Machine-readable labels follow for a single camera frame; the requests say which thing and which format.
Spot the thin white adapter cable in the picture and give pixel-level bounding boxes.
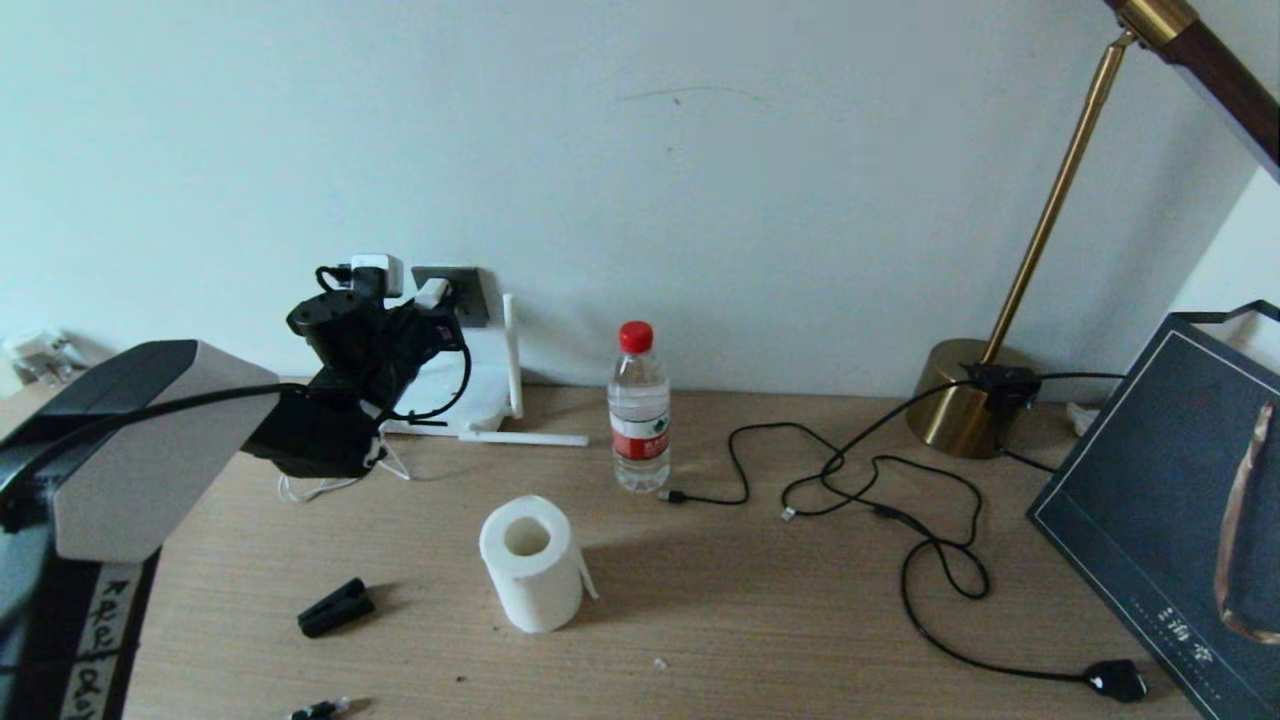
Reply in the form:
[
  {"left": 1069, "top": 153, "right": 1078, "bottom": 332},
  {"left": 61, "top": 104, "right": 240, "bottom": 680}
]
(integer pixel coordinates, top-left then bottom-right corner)
[{"left": 278, "top": 440, "right": 413, "bottom": 504}]

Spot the white router with antennas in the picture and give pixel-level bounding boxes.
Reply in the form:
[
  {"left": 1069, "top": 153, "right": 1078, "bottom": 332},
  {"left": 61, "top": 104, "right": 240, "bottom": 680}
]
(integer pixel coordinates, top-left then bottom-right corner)
[{"left": 385, "top": 293, "right": 589, "bottom": 448}]

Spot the water bottle red cap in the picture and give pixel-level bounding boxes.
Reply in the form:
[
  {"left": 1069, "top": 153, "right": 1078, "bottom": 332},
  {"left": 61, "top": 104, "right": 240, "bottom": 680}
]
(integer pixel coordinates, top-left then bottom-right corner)
[{"left": 608, "top": 321, "right": 672, "bottom": 494}]

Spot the black plastic clip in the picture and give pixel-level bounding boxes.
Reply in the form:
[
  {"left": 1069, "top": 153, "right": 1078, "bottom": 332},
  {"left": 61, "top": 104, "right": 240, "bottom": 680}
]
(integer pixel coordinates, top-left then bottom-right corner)
[{"left": 298, "top": 577, "right": 377, "bottom": 639}]

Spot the white toilet paper roll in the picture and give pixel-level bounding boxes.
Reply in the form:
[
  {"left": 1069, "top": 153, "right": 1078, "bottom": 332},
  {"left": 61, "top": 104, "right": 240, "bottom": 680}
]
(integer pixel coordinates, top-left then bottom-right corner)
[{"left": 479, "top": 495, "right": 601, "bottom": 634}]

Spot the brass desk lamp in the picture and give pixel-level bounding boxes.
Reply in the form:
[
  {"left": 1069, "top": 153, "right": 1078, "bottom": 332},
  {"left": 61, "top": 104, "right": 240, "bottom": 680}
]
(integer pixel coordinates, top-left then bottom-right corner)
[{"left": 905, "top": 0, "right": 1280, "bottom": 461}]

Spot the black power block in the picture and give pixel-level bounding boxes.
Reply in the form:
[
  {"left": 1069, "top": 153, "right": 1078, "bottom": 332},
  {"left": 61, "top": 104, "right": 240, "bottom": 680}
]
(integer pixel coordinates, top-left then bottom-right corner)
[{"left": 965, "top": 364, "right": 1041, "bottom": 413}]

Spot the dark gift bag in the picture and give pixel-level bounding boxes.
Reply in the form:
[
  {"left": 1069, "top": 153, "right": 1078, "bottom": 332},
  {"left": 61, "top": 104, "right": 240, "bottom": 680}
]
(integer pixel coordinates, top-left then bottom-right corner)
[{"left": 1024, "top": 303, "right": 1280, "bottom": 720}]

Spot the grey wall socket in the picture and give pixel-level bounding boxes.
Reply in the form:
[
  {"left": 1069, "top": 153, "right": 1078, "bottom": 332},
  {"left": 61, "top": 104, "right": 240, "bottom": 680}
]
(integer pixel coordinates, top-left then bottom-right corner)
[{"left": 412, "top": 266, "right": 491, "bottom": 329}]

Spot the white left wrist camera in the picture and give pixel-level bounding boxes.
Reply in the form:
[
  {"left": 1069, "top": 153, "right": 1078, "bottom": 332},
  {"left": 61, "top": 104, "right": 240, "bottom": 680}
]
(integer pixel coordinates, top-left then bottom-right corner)
[{"left": 345, "top": 254, "right": 405, "bottom": 301}]

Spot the small white object by wall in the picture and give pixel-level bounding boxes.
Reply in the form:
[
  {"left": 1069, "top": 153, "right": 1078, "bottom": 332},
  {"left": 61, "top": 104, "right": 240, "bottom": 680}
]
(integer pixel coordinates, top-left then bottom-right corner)
[{"left": 5, "top": 330, "right": 86, "bottom": 386}]

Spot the black cable silver connector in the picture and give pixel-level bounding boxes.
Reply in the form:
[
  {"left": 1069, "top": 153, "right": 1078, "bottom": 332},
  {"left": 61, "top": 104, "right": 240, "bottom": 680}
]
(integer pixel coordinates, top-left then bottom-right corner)
[{"left": 780, "top": 378, "right": 1001, "bottom": 523}]

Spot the black lamp power cord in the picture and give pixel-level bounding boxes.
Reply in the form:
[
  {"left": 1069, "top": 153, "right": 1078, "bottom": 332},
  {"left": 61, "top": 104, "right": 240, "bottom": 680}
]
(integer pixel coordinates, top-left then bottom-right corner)
[{"left": 660, "top": 424, "right": 1149, "bottom": 703}]

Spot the brown ribbon bag handle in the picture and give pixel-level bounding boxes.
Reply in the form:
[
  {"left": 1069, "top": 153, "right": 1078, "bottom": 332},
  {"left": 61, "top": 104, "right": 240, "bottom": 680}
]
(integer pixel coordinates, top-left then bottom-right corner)
[{"left": 1211, "top": 402, "right": 1280, "bottom": 646}]

